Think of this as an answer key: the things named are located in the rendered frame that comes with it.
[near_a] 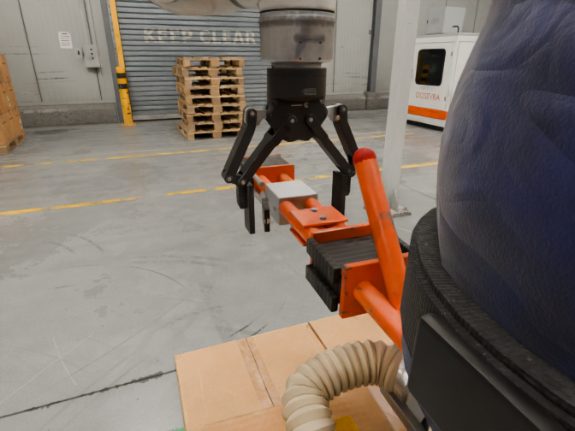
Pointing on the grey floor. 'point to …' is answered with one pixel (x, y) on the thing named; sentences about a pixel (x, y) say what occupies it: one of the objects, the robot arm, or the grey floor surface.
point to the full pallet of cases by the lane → (8, 113)
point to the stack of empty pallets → (210, 96)
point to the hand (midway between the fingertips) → (295, 216)
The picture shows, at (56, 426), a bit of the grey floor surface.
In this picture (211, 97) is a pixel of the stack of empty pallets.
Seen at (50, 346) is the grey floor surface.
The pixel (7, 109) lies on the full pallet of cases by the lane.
